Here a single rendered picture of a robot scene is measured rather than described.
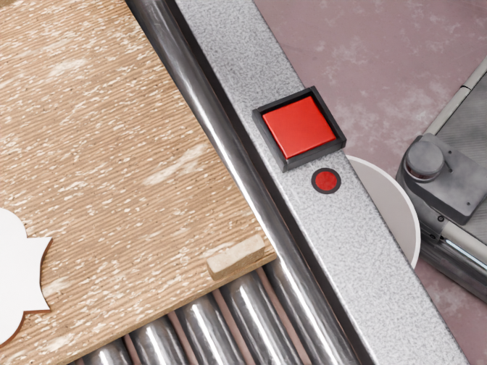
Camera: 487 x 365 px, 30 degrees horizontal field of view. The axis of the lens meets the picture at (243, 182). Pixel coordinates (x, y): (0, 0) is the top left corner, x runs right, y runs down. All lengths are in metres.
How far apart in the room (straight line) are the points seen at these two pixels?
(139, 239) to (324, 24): 1.39
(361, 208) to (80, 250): 0.29
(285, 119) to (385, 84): 1.18
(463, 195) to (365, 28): 0.66
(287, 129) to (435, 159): 0.74
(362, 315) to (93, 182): 0.30
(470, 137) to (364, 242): 0.91
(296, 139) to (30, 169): 0.28
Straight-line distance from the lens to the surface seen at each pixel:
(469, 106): 1.86
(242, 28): 1.06
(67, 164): 0.95
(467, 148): 1.81
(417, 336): 0.91
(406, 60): 2.19
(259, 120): 0.97
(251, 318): 0.89
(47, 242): 0.91
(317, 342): 0.89
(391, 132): 2.08
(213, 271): 0.86
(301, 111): 0.98
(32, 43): 1.04
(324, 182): 0.96
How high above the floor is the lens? 1.76
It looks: 63 degrees down
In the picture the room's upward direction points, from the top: 2 degrees clockwise
